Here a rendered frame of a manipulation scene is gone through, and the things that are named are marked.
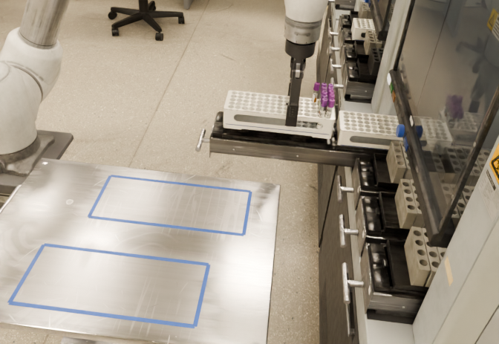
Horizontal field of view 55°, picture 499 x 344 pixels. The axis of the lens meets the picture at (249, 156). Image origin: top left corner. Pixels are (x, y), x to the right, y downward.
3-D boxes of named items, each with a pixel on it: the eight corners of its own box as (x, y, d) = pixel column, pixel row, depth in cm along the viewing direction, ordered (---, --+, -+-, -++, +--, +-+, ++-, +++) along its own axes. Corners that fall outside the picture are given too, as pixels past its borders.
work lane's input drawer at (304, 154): (442, 154, 144) (451, 129, 139) (453, 184, 133) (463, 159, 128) (203, 129, 148) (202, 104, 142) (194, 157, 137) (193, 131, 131)
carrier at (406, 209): (410, 233, 106) (417, 214, 102) (400, 232, 106) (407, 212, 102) (402, 198, 115) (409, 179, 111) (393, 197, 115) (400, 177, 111)
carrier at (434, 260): (434, 293, 94) (443, 273, 90) (423, 291, 94) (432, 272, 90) (423, 247, 103) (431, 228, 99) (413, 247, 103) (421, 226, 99)
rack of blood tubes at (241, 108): (330, 119, 138) (333, 100, 134) (331, 139, 130) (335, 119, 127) (227, 108, 140) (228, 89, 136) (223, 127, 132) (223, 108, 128)
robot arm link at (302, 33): (284, 21, 112) (281, 44, 116) (323, 24, 112) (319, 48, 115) (286, 7, 119) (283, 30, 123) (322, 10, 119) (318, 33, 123)
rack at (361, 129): (438, 138, 139) (445, 120, 135) (446, 160, 131) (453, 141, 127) (335, 128, 140) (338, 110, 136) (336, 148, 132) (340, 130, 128)
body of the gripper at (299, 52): (286, 30, 123) (283, 62, 128) (285, 44, 116) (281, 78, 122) (315, 33, 122) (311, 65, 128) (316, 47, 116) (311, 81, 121)
